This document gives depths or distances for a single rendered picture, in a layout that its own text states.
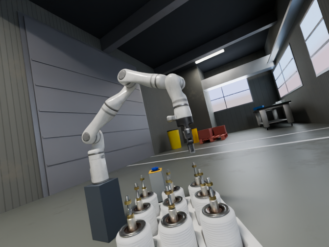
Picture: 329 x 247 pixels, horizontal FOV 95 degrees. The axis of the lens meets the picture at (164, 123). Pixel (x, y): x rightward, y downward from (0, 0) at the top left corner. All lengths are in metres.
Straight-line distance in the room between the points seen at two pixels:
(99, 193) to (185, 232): 0.62
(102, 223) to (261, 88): 8.28
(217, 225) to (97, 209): 0.72
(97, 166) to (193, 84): 6.96
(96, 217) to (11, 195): 2.08
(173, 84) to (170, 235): 0.53
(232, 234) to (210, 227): 0.05
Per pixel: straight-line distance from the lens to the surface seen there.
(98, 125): 0.96
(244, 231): 0.55
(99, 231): 1.09
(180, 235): 0.47
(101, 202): 0.99
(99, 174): 1.01
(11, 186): 3.02
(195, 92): 7.52
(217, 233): 0.48
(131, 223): 0.50
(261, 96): 8.57
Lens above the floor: 0.48
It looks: 5 degrees up
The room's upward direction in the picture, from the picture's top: 13 degrees counter-clockwise
